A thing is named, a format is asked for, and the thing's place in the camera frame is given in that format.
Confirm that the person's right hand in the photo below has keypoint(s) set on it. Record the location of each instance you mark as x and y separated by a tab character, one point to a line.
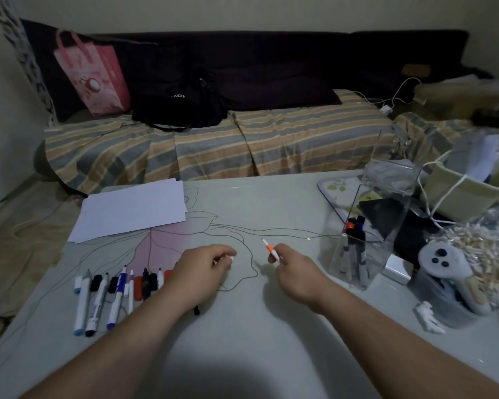
301	280

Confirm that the person's left hand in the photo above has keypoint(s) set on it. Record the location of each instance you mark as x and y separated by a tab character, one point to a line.
193	272

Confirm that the person's right thumb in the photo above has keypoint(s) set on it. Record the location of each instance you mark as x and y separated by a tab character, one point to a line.
274	261

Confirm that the person's left thumb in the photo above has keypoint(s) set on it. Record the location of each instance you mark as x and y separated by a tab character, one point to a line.
222	265

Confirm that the orange and white pen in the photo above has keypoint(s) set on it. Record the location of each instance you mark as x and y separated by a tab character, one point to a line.
268	246

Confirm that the person's right forearm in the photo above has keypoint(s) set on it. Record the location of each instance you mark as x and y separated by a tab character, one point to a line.
399	353

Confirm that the person's left forearm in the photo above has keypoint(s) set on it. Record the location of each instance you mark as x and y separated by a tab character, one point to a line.
120	349

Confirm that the orange cap marker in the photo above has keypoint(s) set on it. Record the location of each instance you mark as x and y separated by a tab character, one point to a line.
348	236

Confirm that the black cap marker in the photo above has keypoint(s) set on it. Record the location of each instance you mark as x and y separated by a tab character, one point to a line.
353	249

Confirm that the blue cap marker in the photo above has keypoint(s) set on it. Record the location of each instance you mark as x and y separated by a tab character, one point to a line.
361	240

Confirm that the floral tray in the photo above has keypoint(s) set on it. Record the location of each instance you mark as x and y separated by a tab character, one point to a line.
337	191

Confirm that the stack of white paper sheets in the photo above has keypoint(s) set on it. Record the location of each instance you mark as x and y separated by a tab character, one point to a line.
129	209

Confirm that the row of marker pens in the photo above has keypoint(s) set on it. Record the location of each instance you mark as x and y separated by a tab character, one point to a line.
117	295

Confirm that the clear acrylic pen holder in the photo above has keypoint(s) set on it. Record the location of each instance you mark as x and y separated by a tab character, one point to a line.
389	228

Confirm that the striped sofa cover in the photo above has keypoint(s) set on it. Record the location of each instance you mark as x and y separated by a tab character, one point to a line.
274	141

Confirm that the small white box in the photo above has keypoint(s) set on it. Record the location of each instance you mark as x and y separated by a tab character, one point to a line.
397	270

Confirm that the black notebook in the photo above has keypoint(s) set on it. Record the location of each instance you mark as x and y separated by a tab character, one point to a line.
416	234

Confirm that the small white plastic figure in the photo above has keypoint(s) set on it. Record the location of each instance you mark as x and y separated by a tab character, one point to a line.
429	317

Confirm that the clear plastic tub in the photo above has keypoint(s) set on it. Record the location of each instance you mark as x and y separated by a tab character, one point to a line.
440	303

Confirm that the black bag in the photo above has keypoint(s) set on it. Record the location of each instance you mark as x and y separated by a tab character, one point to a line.
174	99

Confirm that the dark cushion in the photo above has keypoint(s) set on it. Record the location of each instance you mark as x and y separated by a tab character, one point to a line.
274	89

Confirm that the white game controller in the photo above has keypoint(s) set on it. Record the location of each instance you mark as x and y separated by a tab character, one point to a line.
449	265

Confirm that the white charger plug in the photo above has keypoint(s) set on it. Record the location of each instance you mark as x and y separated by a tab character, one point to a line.
386	109

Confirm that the beige storage basket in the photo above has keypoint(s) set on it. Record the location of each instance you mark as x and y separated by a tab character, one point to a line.
461	195

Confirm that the dark sofa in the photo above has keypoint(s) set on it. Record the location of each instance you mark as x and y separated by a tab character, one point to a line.
274	49

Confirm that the bag of wooden clothespins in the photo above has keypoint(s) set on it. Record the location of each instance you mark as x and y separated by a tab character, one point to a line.
490	253

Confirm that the pink tote bag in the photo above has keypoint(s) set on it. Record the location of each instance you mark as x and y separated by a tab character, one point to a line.
95	74

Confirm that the white paper sheet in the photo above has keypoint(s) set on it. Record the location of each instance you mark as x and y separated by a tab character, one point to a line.
478	155

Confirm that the brown flat pouch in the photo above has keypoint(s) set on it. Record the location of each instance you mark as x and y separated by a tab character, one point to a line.
416	70

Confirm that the beige bundle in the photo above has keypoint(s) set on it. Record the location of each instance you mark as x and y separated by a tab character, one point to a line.
461	97

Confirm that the patterned curtain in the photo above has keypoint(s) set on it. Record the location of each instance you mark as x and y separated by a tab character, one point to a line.
23	49

